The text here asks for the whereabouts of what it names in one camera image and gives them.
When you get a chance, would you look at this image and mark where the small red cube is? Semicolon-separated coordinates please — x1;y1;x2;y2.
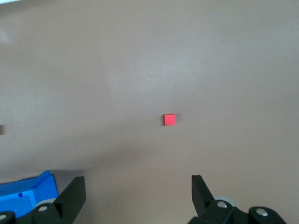
163;113;176;126

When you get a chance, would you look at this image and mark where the brown table mat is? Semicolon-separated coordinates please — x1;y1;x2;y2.
0;0;299;224

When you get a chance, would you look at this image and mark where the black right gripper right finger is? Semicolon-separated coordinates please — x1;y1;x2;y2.
188;175;287;224

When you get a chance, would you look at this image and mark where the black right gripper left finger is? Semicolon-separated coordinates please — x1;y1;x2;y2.
0;176;86;224

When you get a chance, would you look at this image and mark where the blue plastic storage bin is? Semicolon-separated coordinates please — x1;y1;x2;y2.
0;170;58;217

